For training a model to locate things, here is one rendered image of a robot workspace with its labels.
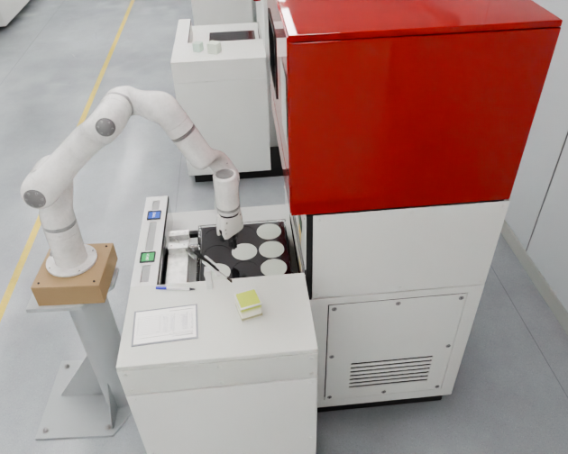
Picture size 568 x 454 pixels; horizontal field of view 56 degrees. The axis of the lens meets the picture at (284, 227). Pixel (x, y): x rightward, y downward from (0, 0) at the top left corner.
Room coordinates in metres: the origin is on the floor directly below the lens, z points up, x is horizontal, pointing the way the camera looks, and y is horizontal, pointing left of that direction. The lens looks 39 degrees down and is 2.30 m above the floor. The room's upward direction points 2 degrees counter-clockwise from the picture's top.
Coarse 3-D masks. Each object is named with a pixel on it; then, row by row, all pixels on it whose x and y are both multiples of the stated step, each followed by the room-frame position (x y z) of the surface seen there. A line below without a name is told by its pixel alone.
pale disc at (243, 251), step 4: (240, 244) 1.62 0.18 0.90; (244, 244) 1.62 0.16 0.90; (248, 244) 1.62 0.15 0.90; (236, 248) 1.60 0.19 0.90; (240, 248) 1.59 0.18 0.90; (244, 248) 1.59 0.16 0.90; (248, 248) 1.59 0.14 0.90; (252, 248) 1.59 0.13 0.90; (232, 252) 1.57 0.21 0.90; (236, 252) 1.57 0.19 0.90; (240, 252) 1.57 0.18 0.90; (244, 252) 1.57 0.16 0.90; (248, 252) 1.57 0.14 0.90; (252, 252) 1.57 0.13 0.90; (256, 252) 1.56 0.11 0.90; (236, 256) 1.55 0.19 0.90; (240, 256) 1.55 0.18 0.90; (244, 256) 1.55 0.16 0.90; (248, 256) 1.54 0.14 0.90; (252, 256) 1.54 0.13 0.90
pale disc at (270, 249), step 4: (264, 244) 1.61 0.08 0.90; (268, 244) 1.61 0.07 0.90; (272, 244) 1.61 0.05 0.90; (276, 244) 1.61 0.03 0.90; (280, 244) 1.61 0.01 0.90; (260, 248) 1.59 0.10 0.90; (264, 248) 1.59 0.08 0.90; (268, 248) 1.59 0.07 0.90; (272, 248) 1.59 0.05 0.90; (276, 248) 1.59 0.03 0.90; (280, 248) 1.59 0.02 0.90; (260, 252) 1.56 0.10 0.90; (264, 252) 1.56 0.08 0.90; (268, 252) 1.56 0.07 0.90; (272, 252) 1.56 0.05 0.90; (276, 252) 1.56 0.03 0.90; (280, 252) 1.56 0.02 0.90; (264, 256) 1.54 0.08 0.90; (268, 256) 1.54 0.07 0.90; (272, 256) 1.54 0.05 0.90; (276, 256) 1.54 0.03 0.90
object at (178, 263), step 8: (184, 240) 1.68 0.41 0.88; (176, 256) 1.58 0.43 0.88; (184, 256) 1.58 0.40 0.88; (168, 264) 1.53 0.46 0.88; (176, 264) 1.53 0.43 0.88; (184, 264) 1.53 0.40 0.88; (168, 272) 1.49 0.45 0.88; (176, 272) 1.49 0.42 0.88; (184, 272) 1.48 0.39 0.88; (168, 280) 1.44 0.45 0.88; (176, 280) 1.44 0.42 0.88; (184, 280) 1.44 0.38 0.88
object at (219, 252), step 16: (256, 224) 1.74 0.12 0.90; (208, 240) 1.65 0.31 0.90; (240, 240) 1.65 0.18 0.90; (256, 240) 1.64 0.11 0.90; (272, 240) 1.64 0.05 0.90; (208, 256) 1.55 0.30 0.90; (224, 256) 1.55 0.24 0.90; (256, 256) 1.54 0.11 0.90; (288, 256) 1.54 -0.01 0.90; (240, 272) 1.46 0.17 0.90; (256, 272) 1.45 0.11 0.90; (288, 272) 1.45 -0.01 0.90
